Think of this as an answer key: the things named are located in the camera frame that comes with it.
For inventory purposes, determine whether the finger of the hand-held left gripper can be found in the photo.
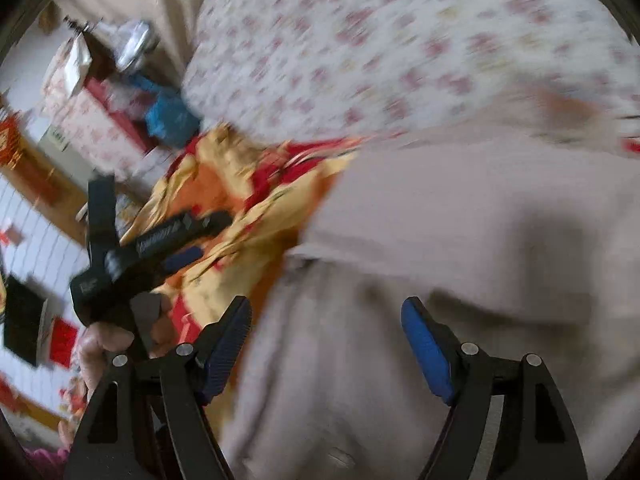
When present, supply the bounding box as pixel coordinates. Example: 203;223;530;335
122;211;234;261
150;246;206;281

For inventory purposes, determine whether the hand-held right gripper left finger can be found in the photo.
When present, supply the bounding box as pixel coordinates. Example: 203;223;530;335
62;296;252;480

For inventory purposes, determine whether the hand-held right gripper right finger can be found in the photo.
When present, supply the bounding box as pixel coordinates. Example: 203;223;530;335
401;296;588;480

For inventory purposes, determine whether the beige orange-striped garment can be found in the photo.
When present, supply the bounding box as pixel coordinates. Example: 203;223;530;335
220;85;640;480

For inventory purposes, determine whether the person's left hand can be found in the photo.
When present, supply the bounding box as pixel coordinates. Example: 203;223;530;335
77;302;177;401

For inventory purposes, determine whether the yellow orange red printed blanket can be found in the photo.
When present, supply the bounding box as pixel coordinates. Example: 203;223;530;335
120;122;361;426

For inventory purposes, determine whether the red paper sheet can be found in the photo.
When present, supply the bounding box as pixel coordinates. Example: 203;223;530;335
50;319;80;368

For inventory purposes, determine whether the black flat panel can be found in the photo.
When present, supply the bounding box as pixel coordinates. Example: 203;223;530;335
2;275;47;366

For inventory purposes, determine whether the blue plastic bag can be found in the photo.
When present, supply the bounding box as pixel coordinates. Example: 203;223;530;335
127;75;201;148

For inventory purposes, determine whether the red floral printed box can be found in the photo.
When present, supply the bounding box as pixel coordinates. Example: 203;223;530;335
42;35;166;176

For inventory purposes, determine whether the silver round object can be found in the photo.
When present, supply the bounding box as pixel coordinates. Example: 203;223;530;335
114;20;160;73

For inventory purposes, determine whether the floral bed sheet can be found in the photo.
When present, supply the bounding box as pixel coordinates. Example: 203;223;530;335
182;0;640;161

